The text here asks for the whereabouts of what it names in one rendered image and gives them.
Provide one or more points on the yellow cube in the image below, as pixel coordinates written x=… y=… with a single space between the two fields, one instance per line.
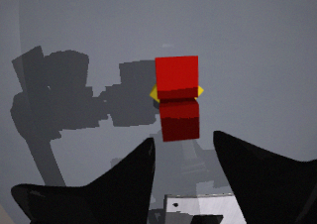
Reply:
x=155 y=96

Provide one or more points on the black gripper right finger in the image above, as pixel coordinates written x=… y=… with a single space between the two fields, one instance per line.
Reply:
x=270 y=189

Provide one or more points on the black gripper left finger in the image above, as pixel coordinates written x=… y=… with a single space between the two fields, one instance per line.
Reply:
x=121 y=196

